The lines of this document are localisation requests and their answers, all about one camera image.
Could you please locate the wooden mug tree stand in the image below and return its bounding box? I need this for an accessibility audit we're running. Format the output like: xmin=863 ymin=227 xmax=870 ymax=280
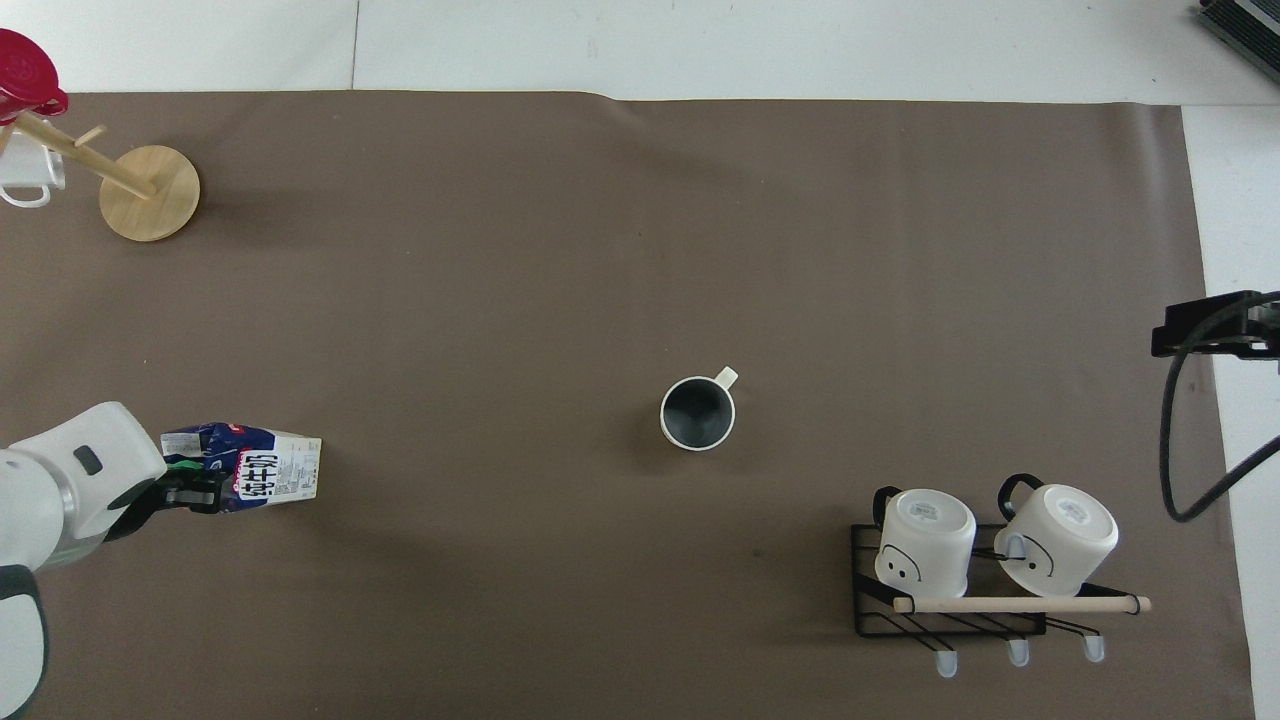
xmin=0 ymin=108 xmax=201 ymax=243

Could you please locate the white mug black handle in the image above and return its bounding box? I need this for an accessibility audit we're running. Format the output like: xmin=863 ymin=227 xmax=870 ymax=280
xmin=993 ymin=473 xmax=1120 ymax=599
xmin=872 ymin=485 xmax=978 ymax=600

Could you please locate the black cable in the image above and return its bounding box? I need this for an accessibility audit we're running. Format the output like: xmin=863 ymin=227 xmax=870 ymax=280
xmin=1158 ymin=290 xmax=1280 ymax=525

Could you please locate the red cup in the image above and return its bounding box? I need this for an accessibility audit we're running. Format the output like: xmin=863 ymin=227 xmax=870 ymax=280
xmin=0 ymin=28 xmax=70 ymax=127

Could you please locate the black wire cup rack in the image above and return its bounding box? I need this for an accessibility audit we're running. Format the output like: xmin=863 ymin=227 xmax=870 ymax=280
xmin=851 ymin=520 xmax=1153 ymax=680

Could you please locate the blue white milk carton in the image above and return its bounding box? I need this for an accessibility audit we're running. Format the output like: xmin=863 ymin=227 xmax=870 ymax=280
xmin=160 ymin=422 xmax=324 ymax=515

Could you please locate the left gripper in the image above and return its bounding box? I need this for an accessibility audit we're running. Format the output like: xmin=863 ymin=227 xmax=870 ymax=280
xmin=101 ymin=473 xmax=191 ymax=547

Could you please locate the white cup dark inside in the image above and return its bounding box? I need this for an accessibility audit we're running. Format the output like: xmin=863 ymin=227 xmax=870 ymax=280
xmin=659 ymin=366 xmax=741 ymax=453

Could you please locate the clear white mug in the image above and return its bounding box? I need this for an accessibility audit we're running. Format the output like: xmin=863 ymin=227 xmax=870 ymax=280
xmin=0 ymin=130 xmax=69 ymax=210

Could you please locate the grey ribbed device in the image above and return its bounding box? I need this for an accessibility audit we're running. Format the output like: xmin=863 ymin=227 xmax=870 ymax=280
xmin=1197 ymin=0 xmax=1280 ymax=72

